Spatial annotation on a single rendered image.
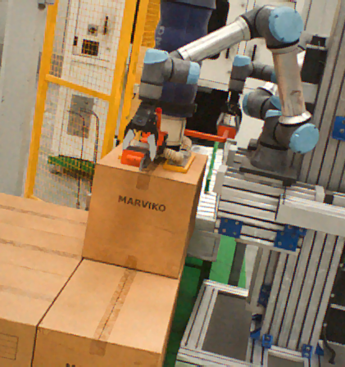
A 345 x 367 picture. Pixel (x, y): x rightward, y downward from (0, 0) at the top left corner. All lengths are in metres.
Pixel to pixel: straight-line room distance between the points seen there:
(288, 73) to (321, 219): 0.56
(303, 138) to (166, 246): 0.68
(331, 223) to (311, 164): 0.36
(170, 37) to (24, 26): 1.52
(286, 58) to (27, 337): 1.27
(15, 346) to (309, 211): 1.14
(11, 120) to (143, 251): 1.72
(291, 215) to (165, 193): 0.48
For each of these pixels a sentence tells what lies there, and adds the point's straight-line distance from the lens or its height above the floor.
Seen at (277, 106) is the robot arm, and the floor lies 1.23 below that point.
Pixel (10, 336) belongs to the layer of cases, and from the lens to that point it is 2.11.
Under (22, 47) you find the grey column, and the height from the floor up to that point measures 1.20.
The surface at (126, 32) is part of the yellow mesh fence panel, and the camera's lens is 3.82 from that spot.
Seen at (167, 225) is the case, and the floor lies 0.76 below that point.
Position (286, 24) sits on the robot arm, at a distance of 2.22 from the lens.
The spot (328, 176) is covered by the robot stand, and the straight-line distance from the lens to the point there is 2.68.
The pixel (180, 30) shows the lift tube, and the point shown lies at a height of 1.49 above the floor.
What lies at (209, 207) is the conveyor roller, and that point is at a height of 0.54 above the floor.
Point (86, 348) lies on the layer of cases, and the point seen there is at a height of 0.50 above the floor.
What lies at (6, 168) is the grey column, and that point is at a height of 0.45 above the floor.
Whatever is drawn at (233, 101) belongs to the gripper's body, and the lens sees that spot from 2.90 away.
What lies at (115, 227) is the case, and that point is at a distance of 2.52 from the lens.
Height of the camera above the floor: 1.54
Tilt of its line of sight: 15 degrees down
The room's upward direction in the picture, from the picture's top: 11 degrees clockwise
